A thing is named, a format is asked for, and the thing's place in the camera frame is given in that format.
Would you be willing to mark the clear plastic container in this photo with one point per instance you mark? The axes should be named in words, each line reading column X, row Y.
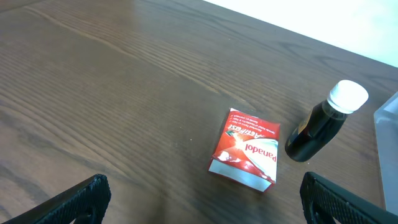
column 385, row 120

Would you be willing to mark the dark syrup bottle white cap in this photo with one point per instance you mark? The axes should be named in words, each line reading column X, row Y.
column 325, row 120

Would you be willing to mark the red Panadol box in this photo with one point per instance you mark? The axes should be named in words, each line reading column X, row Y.
column 247, row 151

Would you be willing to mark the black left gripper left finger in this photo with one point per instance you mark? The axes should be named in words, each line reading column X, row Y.
column 85, row 202

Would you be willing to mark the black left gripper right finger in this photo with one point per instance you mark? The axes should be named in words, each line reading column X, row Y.
column 327, row 203

